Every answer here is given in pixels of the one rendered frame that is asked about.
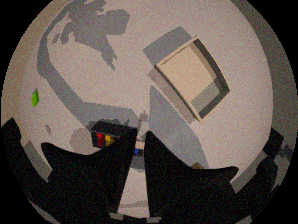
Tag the brown open-top tray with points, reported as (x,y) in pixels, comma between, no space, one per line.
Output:
(196,77)

